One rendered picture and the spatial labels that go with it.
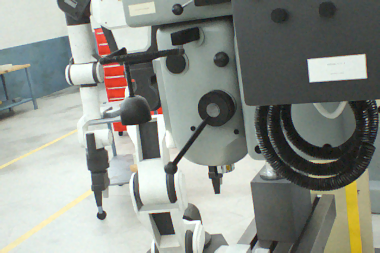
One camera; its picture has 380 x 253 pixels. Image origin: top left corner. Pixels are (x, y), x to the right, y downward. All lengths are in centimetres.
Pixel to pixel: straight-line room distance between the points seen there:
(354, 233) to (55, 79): 1001
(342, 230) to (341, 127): 219
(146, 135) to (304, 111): 105
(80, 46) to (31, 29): 1001
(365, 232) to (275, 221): 161
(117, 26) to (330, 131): 107
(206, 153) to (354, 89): 49
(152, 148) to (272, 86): 127
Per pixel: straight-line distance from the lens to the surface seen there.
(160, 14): 103
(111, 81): 676
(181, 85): 106
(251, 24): 69
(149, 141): 193
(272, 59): 69
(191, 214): 232
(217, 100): 99
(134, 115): 116
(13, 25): 1161
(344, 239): 316
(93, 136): 199
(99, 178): 204
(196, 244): 213
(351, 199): 304
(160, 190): 188
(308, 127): 97
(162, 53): 96
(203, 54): 102
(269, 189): 151
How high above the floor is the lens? 168
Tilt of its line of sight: 14 degrees down
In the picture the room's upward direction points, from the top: 9 degrees counter-clockwise
